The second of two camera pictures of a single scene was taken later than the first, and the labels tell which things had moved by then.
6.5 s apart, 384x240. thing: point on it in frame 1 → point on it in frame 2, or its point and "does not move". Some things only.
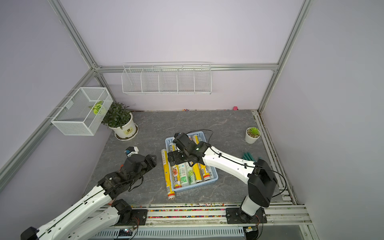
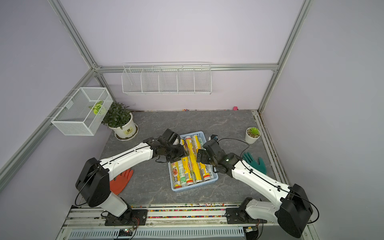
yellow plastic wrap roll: (170, 192) → (186, 164)
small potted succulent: (252, 134) does not move
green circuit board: (125, 232) does not move
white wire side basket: (83, 113) does not move
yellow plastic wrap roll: (176, 170) does not move
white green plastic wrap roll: (184, 174) does not move
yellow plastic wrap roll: (205, 175) → (196, 146)
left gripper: (150, 161) → (181, 151)
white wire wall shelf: (166, 78) does not move
